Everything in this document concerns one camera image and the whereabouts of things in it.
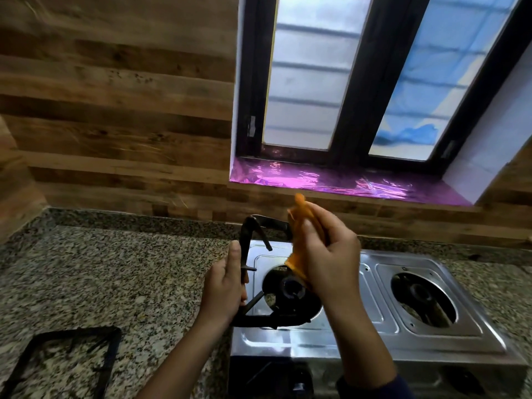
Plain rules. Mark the person's left hand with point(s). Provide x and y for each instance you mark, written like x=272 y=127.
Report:
x=222 y=288

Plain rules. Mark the person's right hand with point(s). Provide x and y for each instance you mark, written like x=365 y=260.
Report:
x=332 y=261

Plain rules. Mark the person's left thumb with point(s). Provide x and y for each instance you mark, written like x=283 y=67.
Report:
x=235 y=259

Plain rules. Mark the person's right thumb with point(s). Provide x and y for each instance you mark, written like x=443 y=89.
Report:
x=309 y=245

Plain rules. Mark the orange cleaning cloth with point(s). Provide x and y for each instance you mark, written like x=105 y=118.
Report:
x=300 y=245

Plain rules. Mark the black stove pan support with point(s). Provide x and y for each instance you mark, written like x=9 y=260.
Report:
x=266 y=282
x=62 y=361

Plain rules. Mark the person's right forearm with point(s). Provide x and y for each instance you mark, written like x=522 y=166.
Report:
x=359 y=344

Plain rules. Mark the person's left forearm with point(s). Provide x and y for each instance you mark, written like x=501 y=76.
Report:
x=183 y=361

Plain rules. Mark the black stove burner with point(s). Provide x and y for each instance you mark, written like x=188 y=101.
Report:
x=424 y=299
x=289 y=292

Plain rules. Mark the purple foil sill cover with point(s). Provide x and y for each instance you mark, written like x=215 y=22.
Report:
x=345 y=182

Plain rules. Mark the stainless steel gas stove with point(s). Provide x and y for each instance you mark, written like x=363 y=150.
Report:
x=374 y=319

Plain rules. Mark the black framed window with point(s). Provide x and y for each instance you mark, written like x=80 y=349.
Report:
x=374 y=78

